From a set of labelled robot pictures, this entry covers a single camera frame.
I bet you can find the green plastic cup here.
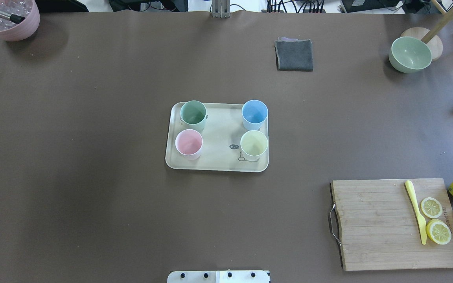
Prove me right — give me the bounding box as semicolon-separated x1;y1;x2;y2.
180;100;207;132

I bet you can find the wooden cup stand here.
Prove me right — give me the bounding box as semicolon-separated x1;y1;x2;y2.
401;0;453;61

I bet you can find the lemon half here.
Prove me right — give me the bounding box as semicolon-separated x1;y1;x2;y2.
426;219;452;245
420;197;443;219

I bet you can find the yellow plastic knife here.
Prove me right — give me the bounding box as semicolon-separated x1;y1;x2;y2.
405;180;427;245

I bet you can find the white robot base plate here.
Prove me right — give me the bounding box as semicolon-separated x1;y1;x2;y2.
167;270;271;283

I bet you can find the grey folded cloth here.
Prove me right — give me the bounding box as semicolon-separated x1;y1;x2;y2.
274;37;313;72

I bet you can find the pink plastic cup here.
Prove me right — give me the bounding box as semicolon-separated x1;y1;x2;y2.
175;129;203;160

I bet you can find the blue plastic cup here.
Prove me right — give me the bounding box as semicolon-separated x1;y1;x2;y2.
241;99;268;130

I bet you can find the green bowl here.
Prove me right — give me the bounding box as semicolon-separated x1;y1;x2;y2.
389;37;433;74

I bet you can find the cream yellow plastic cup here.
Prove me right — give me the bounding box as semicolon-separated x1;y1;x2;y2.
240;130;268;161

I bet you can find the pink bowl with ice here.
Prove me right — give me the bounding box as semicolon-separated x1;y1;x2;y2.
0;0;40;41

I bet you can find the wooden cutting board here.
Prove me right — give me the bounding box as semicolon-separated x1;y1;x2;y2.
330;178;453;272

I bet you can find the cream rabbit tray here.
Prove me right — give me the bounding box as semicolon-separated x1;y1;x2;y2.
165;102;269;173

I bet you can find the upper lemon half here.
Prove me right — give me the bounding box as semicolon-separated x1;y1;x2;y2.
420;197;443;219

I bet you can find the lower lemon half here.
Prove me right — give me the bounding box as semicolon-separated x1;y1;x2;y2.
426;219;452;245

